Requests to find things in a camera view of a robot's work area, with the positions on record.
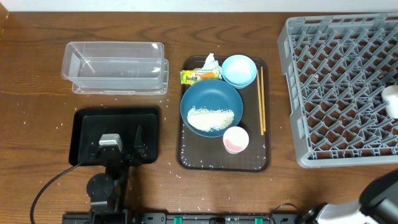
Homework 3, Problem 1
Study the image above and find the white cup pink inside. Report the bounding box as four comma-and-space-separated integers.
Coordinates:
223, 126, 249, 154

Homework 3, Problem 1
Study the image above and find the light blue bowl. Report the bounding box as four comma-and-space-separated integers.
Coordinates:
221, 55, 257, 89

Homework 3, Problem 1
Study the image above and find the wooden chopstick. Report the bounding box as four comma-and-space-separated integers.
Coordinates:
261, 67, 266, 133
256, 70, 264, 136

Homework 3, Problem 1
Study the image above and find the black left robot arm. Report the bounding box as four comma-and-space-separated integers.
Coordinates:
86, 126, 147, 223

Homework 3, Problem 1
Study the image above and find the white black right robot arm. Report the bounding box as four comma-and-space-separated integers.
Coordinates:
295, 170, 397, 224

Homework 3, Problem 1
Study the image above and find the grey dishwasher rack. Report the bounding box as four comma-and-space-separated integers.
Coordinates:
277, 12, 397, 168

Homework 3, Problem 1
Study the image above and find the black plastic bin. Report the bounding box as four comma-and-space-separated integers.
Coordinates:
68, 108, 159, 166

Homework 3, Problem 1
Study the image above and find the dark brown serving tray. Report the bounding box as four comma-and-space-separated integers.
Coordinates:
177, 57, 271, 172

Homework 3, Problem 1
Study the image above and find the pile of white rice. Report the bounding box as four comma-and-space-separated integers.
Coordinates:
187, 107, 234, 132

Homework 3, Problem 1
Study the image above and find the yellow green snack wrapper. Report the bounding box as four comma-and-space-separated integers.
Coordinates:
180, 69, 221, 85

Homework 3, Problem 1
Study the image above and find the clear plastic bin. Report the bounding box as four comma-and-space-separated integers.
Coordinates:
62, 42, 168, 92

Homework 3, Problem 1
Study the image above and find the dark blue plate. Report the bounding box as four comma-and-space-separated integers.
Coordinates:
180, 79, 243, 138

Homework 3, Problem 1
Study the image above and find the crumpled white tissue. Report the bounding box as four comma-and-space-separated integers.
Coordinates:
202, 53, 220, 70

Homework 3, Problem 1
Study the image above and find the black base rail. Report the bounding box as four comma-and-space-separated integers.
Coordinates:
62, 213, 299, 224

